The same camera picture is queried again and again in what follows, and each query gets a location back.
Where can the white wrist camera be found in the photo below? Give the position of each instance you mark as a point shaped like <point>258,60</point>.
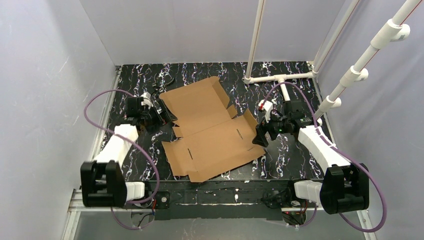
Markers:
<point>266,107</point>
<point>146,100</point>

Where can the white PVC pipe frame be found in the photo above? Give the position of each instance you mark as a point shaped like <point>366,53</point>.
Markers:
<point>394,29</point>

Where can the black pliers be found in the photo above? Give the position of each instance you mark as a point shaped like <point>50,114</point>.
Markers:
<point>161,87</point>

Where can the brown cardboard box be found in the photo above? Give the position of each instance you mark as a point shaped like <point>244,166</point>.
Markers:
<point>211,137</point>

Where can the aluminium rail frame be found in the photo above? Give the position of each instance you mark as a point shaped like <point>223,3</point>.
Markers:
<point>211,139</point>

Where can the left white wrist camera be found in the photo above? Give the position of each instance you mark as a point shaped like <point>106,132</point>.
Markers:
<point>146,100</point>

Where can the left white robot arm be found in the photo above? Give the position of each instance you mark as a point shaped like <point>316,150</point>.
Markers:
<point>102,180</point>

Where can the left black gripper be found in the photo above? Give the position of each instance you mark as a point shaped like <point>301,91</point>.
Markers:
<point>158,112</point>

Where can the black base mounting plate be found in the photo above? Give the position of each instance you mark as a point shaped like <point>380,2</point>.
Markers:
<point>226,199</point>

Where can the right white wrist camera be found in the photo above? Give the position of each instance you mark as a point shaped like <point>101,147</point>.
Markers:
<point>266,107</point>

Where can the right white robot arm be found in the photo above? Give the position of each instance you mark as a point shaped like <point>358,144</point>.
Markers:
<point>344,188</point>

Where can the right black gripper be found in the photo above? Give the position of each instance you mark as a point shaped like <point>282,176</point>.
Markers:
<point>268,128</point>

